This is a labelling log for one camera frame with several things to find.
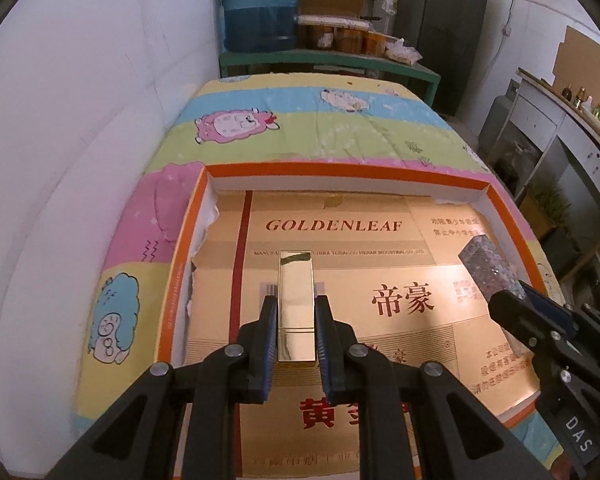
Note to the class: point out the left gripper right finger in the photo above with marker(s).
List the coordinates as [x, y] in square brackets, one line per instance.
[333, 339]

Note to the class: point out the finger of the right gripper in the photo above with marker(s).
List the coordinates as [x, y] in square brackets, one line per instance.
[504, 308]
[541, 316]

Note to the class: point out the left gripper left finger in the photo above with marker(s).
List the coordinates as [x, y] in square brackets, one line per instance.
[256, 367]

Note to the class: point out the gold lighter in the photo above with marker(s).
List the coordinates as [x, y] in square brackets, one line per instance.
[295, 300]

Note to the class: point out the clear glitter lighter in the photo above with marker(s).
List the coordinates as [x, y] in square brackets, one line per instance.
[489, 269]

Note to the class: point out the orange rimmed cardboard tray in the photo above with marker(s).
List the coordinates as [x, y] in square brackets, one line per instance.
[385, 245]

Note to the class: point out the potted green plant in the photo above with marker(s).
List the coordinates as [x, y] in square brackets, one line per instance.
[544, 208]

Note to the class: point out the white kitchen counter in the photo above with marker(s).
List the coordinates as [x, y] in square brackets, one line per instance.
[534, 136]

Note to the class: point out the colourful cartoon quilt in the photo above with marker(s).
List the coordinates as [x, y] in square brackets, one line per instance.
[260, 118]

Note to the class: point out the green metal table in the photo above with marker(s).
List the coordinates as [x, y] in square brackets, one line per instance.
[228, 60]

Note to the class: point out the cardboard box on table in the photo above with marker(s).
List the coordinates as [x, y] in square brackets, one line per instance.
[343, 8]

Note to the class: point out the blue water jug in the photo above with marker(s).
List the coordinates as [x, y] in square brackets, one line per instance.
[257, 26]

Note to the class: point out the dark green refrigerator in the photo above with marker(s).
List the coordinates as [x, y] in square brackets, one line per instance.
[446, 33]

